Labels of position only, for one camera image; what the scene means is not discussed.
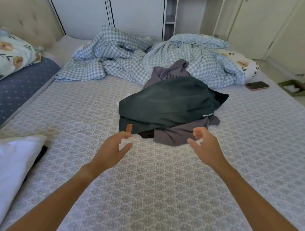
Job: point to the person's left forearm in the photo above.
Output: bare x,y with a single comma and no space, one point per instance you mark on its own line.
54,202

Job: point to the small floral pillow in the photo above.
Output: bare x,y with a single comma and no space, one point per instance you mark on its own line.
243,63

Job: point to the cream door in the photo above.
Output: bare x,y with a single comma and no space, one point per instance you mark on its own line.
266,28

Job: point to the green cardboard box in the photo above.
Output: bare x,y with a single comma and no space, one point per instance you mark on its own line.
292,88

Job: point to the person's left hand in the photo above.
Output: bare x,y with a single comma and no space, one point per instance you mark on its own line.
107,152

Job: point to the large floral pillow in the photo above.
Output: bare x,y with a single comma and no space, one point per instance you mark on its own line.
14,54

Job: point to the person's right thumb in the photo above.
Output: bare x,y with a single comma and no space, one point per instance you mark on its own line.
194,143

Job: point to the person's right forearm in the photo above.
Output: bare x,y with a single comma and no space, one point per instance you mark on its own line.
252,197

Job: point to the blue checkered duvet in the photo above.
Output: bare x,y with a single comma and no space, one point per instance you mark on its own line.
133,64

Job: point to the black garment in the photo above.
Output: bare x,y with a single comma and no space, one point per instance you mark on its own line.
146,134

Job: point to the dark green garment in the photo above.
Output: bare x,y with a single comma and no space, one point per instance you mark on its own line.
166,102

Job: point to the white pillow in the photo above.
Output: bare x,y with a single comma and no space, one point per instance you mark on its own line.
16,166

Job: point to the white wardrobe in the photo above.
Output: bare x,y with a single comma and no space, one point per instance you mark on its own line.
95,16

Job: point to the beige tufted headboard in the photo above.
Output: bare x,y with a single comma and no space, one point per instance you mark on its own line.
31,21

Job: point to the gray patterned bed sheet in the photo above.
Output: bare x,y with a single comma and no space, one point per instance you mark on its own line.
152,180

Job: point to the gray garment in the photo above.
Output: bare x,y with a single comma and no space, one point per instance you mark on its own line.
176,136

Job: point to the black smartphone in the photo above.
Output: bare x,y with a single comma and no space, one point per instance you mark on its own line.
257,85

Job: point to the white narrow shelf unit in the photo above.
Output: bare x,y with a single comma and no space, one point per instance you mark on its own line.
170,19

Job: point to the person's left thumb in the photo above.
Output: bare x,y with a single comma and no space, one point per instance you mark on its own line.
126,148

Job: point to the person's right hand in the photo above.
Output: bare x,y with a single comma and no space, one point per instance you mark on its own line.
209,150

